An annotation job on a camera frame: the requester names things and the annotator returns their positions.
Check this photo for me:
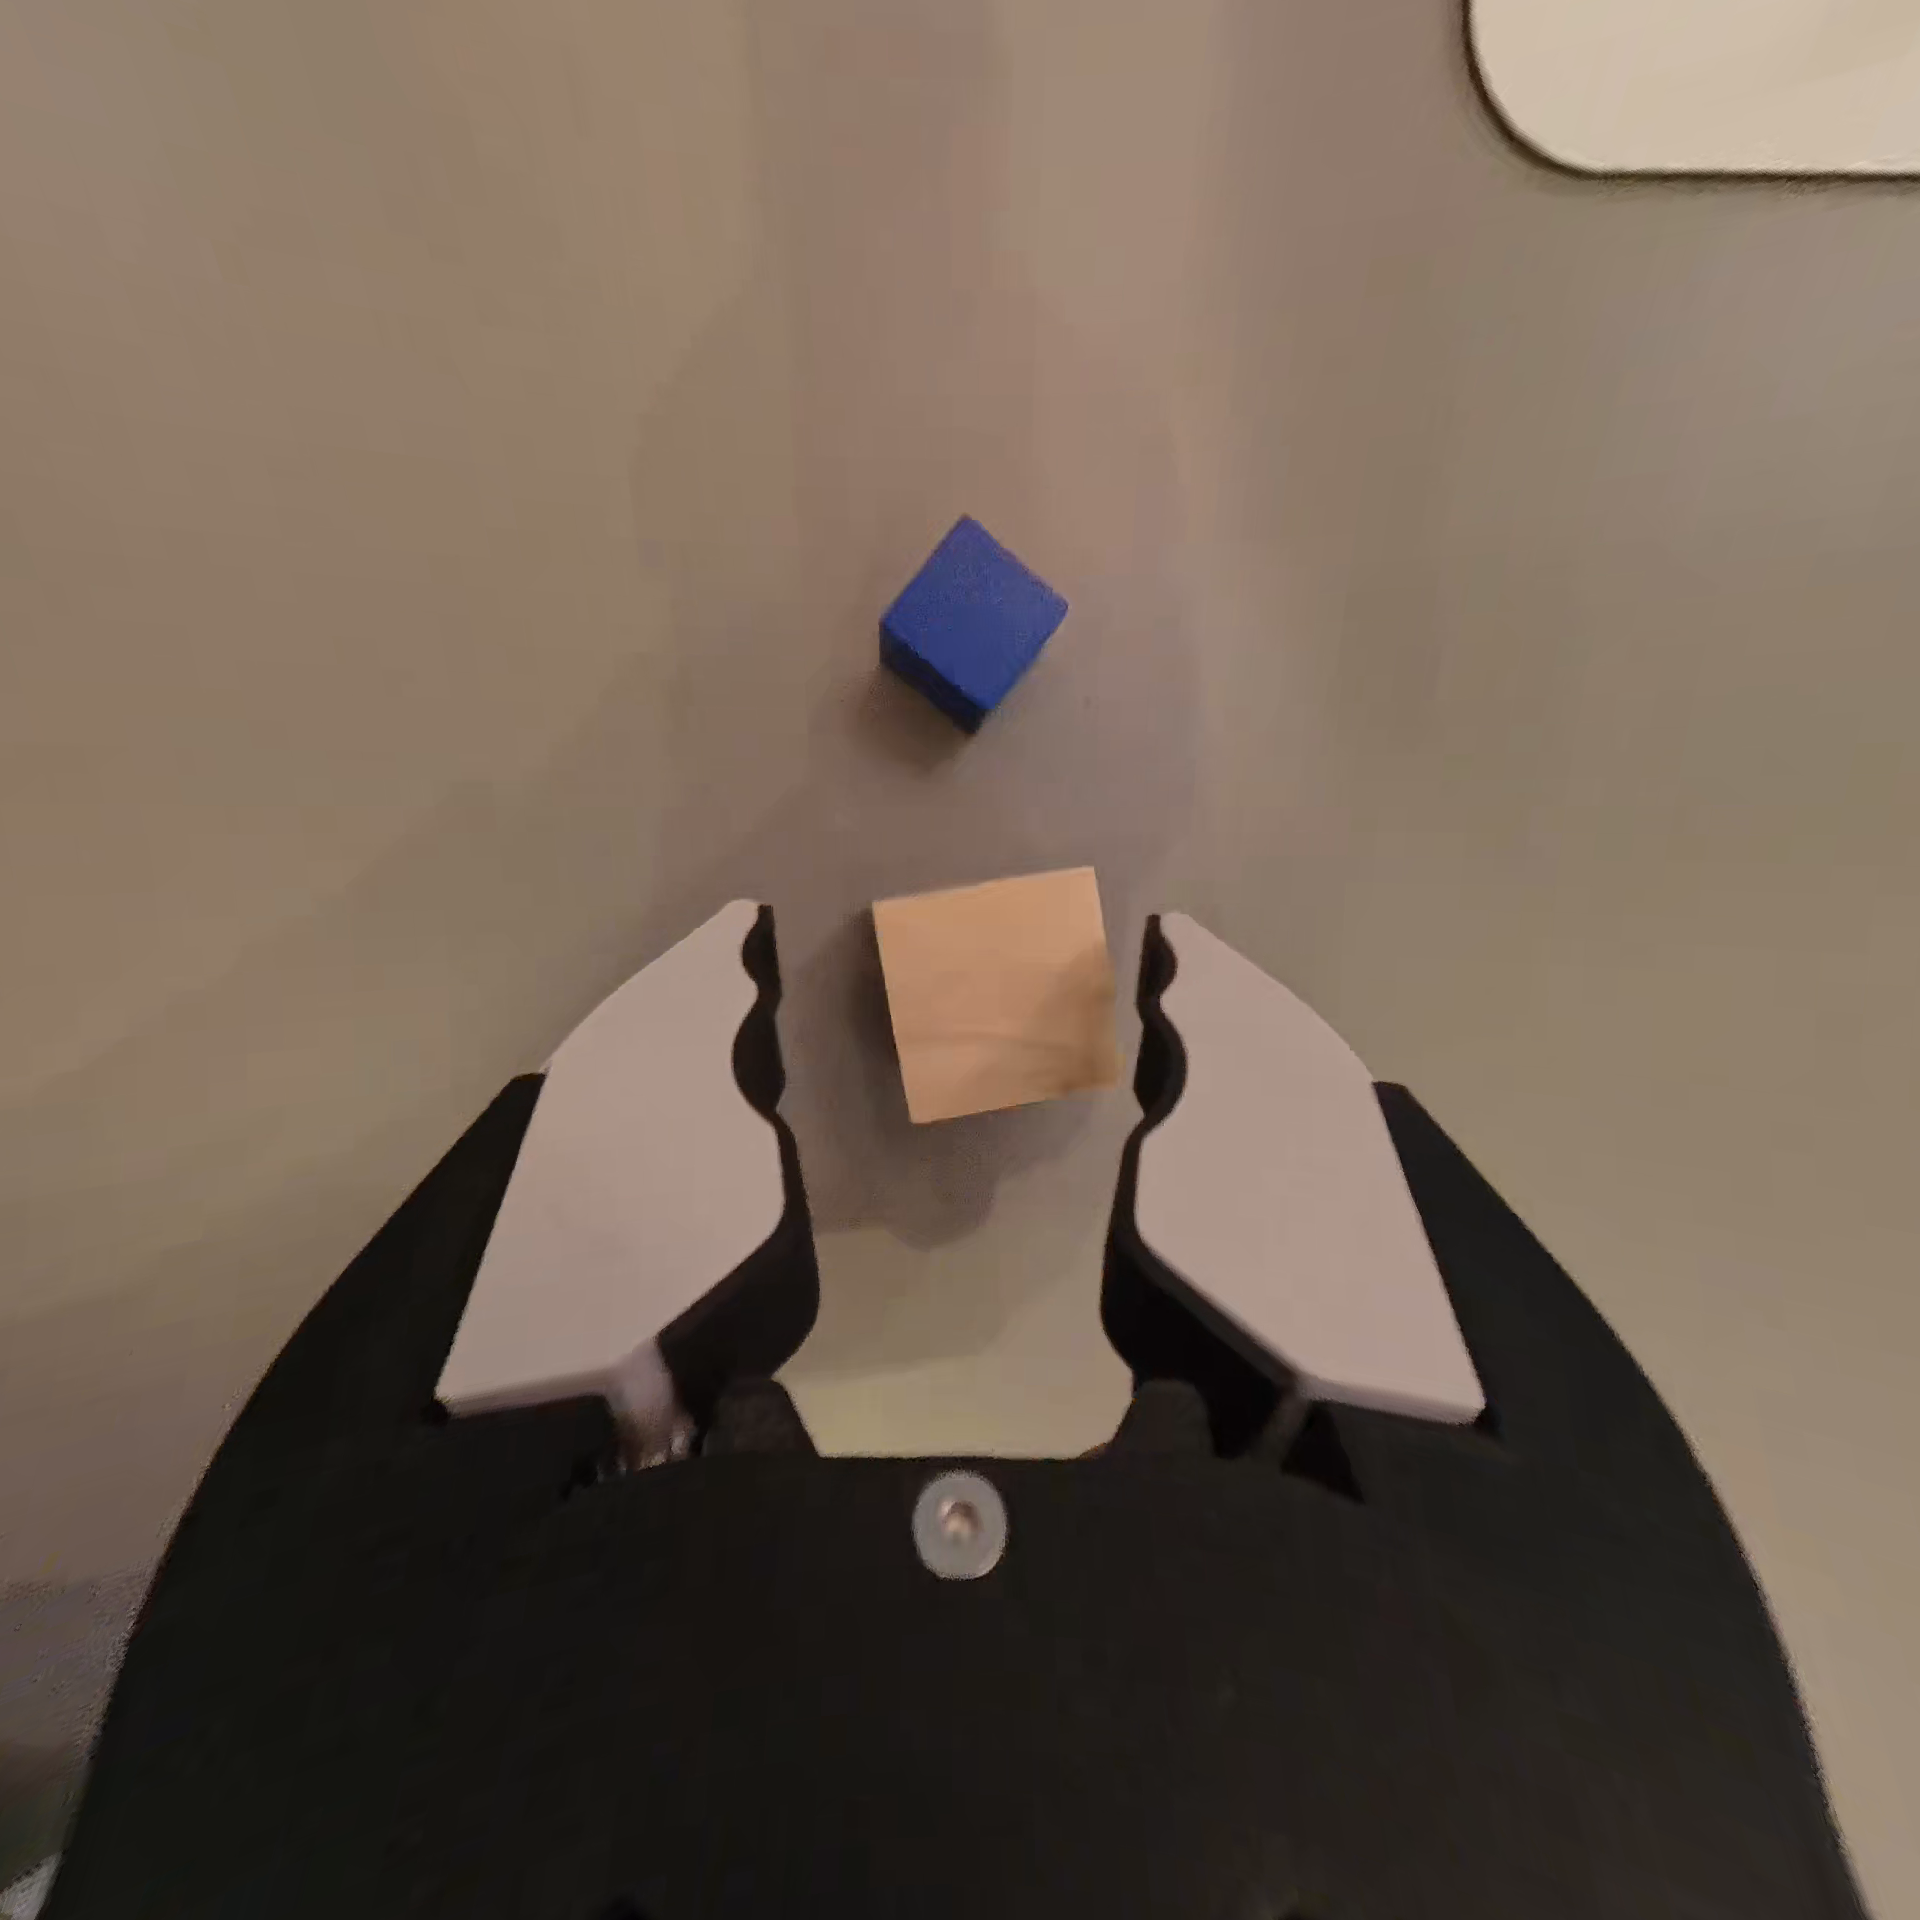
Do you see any small blue wooden cube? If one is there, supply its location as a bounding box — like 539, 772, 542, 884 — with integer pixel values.
879, 514, 1072, 737

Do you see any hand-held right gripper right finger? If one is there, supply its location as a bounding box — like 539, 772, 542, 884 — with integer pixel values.
1100, 910, 1491, 1455

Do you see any medium plain wooden cube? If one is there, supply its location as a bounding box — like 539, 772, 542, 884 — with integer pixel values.
871, 863, 1123, 1124

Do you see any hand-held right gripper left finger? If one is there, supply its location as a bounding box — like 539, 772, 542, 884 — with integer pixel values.
431, 901, 822, 1466

